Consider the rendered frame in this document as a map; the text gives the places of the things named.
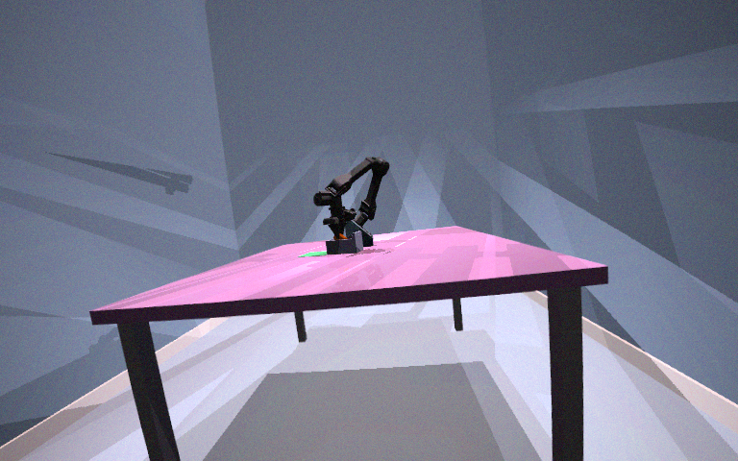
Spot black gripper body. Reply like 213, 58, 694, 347
323, 205, 352, 225

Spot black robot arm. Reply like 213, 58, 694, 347
313, 157, 390, 228

